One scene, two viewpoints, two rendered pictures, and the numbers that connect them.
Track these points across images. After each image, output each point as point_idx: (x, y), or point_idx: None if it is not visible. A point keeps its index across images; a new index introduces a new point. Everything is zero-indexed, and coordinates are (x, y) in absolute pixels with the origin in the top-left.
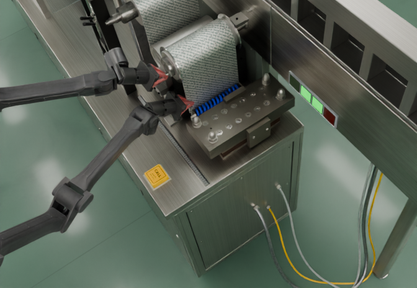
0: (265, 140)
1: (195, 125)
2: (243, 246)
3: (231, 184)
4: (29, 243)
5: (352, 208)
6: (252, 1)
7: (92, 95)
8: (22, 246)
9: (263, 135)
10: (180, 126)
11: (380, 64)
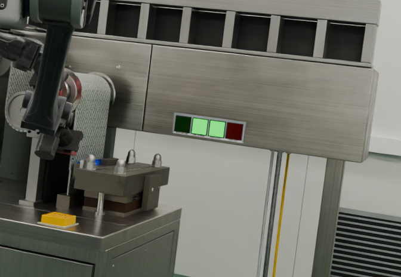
0: (154, 211)
1: (92, 164)
2: None
3: (139, 251)
4: (60, 77)
5: None
6: (122, 56)
7: (15, 58)
8: (62, 68)
9: (155, 197)
10: (45, 206)
11: (280, 40)
